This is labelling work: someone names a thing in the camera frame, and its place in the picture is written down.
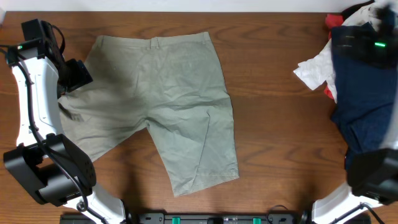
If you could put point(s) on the black garment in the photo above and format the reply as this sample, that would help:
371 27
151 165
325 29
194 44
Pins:
352 9

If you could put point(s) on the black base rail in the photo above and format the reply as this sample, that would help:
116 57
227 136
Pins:
160 218

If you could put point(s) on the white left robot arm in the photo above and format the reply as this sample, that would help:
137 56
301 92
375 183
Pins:
49 166

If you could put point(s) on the white garment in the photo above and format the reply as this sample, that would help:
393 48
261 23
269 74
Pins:
318 70

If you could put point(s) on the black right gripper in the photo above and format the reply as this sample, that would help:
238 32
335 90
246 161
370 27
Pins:
355 46

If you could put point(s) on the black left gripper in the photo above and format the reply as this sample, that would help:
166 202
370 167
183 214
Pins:
78 76

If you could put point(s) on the red garment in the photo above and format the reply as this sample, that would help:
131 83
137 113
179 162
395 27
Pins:
332 21

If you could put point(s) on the khaki green shorts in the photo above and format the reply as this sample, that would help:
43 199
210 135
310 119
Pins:
173 87

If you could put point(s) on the navy blue garment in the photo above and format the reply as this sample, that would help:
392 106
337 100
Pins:
365 92

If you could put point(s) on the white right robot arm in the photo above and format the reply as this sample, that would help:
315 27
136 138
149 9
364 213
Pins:
371 182

